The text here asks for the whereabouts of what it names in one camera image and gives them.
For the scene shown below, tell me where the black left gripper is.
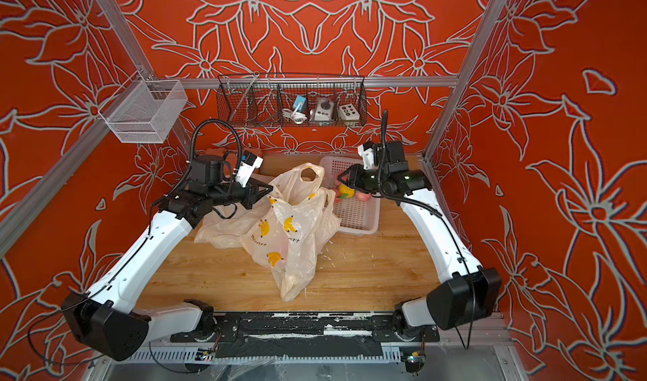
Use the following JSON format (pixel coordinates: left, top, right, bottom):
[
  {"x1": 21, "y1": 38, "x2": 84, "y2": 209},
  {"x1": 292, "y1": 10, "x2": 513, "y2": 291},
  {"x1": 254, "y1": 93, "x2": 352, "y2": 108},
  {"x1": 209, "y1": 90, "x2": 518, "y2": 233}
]
[{"x1": 210, "y1": 178, "x2": 275, "y2": 211}]

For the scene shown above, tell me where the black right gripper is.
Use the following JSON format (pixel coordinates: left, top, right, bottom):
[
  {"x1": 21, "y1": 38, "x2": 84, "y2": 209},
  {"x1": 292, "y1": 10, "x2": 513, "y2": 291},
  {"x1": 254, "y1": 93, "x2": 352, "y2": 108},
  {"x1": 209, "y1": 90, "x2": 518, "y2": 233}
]
[{"x1": 336, "y1": 164, "x2": 391, "y2": 197}]

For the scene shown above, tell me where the pink peach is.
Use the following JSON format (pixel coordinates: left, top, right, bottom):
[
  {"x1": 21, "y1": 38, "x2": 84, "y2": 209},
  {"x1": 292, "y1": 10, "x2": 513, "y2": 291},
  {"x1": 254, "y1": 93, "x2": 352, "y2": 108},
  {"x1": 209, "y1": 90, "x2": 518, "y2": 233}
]
[{"x1": 354, "y1": 190, "x2": 372, "y2": 202}]

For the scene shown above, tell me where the banana print plastic bag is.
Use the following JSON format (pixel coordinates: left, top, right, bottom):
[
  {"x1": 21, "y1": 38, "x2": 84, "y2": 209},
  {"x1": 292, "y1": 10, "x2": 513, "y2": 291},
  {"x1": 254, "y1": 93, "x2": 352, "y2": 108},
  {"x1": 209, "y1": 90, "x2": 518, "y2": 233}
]
[{"x1": 239, "y1": 163, "x2": 340, "y2": 302}]

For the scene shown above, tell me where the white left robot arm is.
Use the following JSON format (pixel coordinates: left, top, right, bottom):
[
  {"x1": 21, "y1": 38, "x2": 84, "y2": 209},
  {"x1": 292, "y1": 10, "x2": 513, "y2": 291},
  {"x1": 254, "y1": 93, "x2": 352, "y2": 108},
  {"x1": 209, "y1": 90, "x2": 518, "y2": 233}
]
[{"x1": 62, "y1": 179, "x2": 273, "y2": 361}]

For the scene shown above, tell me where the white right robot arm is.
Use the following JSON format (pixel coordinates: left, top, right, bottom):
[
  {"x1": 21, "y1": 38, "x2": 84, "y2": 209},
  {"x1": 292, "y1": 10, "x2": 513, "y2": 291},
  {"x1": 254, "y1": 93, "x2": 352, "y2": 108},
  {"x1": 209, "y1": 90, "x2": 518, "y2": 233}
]
[{"x1": 338, "y1": 165, "x2": 502, "y2": 330}]

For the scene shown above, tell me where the plain translucent plastic bag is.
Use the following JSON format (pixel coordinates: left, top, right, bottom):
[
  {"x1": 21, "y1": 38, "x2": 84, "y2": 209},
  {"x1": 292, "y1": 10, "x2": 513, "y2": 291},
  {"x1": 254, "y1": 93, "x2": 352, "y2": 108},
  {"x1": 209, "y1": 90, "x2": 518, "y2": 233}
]
[{"x1": 194, "y1": 208, "x2": 266, "y2": 250}]

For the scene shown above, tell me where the pink perforated plastic basket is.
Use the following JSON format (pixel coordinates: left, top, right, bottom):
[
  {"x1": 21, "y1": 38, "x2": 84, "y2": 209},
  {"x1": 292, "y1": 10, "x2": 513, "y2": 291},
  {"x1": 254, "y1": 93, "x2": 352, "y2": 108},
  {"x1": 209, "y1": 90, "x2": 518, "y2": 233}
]
[{"x1": 319, "y1": 155, "x2": 380, "y2": 236}]

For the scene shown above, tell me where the white button box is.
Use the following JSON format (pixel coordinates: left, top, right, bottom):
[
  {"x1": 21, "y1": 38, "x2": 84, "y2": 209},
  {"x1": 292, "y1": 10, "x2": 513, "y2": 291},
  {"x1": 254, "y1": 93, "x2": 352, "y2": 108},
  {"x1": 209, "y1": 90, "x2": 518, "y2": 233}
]
[{"x1": 337, "y1": 104, "x2": 361, "y2": 124}]

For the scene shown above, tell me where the white round-dial device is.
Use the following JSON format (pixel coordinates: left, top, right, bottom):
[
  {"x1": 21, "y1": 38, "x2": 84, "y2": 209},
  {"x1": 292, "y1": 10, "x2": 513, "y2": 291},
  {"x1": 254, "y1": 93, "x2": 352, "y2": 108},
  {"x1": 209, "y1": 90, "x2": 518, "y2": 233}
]
[{"x1": 311, "y1": 97, "x2": 335, "y2": 122}]

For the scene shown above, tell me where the blue white small box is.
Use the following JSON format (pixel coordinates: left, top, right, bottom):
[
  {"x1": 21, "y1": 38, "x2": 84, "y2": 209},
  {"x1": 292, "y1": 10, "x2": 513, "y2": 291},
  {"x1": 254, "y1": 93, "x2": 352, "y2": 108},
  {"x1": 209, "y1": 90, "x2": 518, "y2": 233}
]
[{"x1": 291, "y1": 95, "x2": 307, "y2": 114}]

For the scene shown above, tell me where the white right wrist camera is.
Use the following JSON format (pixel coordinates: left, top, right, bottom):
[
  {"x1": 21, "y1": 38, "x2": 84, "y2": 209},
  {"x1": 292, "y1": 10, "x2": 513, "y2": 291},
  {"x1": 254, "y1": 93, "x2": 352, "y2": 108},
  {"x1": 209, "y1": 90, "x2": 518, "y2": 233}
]
[{"x1": 357, "y1": 141, "x2": 377, "y2": 170}]

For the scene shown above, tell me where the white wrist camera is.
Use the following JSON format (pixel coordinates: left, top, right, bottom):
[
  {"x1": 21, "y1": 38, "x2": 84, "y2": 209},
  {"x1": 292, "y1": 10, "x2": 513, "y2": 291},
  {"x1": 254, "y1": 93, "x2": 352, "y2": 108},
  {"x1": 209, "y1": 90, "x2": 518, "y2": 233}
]
[
  {"x1": 235, "y1": 151, "x2": 264, "y2": 187},
  {"x1": 357, "y1": 141, "x2": 377, "y2": 170}
]

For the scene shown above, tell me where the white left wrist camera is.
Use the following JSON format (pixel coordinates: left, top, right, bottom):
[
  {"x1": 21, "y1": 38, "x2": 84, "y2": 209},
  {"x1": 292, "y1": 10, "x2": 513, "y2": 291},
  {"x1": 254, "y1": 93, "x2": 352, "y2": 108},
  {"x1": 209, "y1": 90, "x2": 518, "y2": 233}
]
[{"x1": 235, "y1": 151, "x2": 264, "y2": 187}]

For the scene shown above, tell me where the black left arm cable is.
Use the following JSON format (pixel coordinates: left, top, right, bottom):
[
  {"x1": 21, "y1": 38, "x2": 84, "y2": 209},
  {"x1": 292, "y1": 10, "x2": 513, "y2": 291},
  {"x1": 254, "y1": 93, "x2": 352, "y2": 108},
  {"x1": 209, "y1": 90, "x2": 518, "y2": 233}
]
[{"x1": 188, "y1": 119, "x2": 244, "y2": 180}]

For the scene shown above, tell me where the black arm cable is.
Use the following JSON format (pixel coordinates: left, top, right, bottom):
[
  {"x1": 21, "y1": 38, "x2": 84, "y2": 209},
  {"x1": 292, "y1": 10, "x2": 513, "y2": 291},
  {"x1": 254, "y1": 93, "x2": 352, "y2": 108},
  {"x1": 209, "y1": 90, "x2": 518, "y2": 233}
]
[
  {"x1": 188, "y1": 119, "x2": 244, "y2": 180},
  {"x1": 376, "y1": 110, "x2": 479, "y2": 349}
]

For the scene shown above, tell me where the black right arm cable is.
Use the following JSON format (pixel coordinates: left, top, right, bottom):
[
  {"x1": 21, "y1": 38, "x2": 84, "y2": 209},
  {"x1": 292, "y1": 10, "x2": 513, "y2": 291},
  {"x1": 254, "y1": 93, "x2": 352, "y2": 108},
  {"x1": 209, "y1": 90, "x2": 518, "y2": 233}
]
[{"x1": 376, "y1": 110, "x2": 479, "y2": 349}]

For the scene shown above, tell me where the white coiled cable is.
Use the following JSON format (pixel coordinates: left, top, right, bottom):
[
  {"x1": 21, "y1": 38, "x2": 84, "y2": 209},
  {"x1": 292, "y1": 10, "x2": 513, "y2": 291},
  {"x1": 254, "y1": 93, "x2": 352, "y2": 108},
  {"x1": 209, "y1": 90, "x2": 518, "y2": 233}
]
[{"x1": 280, "y1": 107, "x2": 309, "y2": 126}]

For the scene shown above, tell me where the black wire wall basket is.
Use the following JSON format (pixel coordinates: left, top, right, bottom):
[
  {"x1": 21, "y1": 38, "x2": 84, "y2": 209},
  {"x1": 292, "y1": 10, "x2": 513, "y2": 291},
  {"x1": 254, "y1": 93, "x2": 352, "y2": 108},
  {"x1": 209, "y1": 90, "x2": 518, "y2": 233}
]
[{"x1": 216, "y1": 72, "x2": 367, "y2": 128}]

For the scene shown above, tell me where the white mesh wall basket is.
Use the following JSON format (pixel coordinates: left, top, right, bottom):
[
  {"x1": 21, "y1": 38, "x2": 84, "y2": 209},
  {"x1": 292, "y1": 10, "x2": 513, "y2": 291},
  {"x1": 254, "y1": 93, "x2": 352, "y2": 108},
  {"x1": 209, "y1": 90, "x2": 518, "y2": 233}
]
[{"x1": 99, "y1": 71, "x2": 188, "y2": 144}]

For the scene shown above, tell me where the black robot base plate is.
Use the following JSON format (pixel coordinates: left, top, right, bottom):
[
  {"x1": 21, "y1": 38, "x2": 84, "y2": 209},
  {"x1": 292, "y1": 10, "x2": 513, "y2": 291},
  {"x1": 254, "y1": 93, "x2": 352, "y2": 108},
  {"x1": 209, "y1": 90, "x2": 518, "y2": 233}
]
[{"x1": 170, "y1": 311, "x2": 440, "y2": 362}]

